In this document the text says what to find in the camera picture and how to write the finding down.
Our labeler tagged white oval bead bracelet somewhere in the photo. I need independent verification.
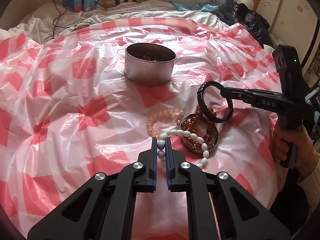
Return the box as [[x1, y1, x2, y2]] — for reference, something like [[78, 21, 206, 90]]
[[157, 128, 210, 170]]

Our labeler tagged black ring bracelet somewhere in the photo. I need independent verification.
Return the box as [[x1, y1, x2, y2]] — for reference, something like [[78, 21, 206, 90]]
[[196, 80, 234, 124]]

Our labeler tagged white knit sleeve forearm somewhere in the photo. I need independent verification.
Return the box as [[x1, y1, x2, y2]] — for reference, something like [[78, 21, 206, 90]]
[[298, 153, 319, 215]]

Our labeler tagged right hand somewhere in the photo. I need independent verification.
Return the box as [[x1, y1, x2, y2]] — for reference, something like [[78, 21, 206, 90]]
[[270, 122, 319, 179]]

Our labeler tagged silver bangle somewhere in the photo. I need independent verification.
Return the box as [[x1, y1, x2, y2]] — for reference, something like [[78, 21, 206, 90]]
[[178, 111, 219, 155]]

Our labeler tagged black jacket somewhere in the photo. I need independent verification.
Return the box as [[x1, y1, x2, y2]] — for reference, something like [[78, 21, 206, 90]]
[[217, 3, 273, 47]]

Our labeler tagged tree decorated wardrobe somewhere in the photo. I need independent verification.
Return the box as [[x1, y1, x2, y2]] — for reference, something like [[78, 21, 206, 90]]
[[235, 0, 319, 65]]

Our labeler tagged blue plastic bag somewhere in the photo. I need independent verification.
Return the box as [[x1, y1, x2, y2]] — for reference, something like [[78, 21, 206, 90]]
[[170, 2, 219, 14]]

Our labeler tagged round metal tin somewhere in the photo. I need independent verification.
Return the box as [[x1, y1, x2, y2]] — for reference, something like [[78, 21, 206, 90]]
[[124, 43, 177, 87]]

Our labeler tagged striped pillow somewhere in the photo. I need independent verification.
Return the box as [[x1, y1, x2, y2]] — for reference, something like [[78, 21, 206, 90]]
[[98, 0, 148, 9]]

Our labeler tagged white bed quilt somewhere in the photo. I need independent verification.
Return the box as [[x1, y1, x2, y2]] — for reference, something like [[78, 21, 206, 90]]
[[1, 0, 227, 44]]

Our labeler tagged pink bead bracelet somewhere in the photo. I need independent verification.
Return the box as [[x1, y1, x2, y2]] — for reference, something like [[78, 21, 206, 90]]
[[146, 107, 185, 138]]

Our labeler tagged red cord jewelry in tin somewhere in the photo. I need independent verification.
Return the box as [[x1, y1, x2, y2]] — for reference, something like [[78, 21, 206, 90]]
[[133, 53, 165, 62]]

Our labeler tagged black charging cable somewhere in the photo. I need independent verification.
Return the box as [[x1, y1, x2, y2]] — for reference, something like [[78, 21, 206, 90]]
[[47, 0, 93, 40]]

